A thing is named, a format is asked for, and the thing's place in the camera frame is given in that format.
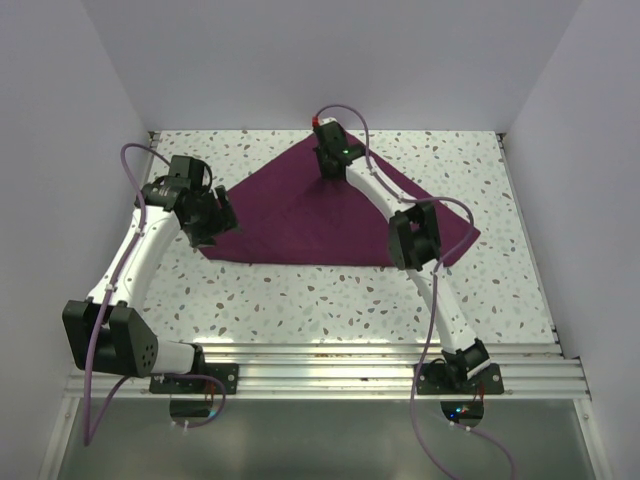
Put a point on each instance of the purple cloth mat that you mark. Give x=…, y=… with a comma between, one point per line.
x=289, y=215

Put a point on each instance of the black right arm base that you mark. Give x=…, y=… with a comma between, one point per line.
x=437, y=378

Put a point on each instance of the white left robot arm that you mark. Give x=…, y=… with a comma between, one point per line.
x=106, y=330

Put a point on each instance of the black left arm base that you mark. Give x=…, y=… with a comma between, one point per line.
x=205, y=376

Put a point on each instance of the aluminium rail frame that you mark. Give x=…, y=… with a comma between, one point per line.
x=328, y=331

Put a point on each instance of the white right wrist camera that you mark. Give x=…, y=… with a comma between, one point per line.
x=318, y=121

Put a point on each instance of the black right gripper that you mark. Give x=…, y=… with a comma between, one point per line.
x=326, y=175

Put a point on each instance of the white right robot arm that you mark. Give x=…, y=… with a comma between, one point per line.
x=414, y=246

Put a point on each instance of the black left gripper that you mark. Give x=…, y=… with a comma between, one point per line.
x=223, y=219

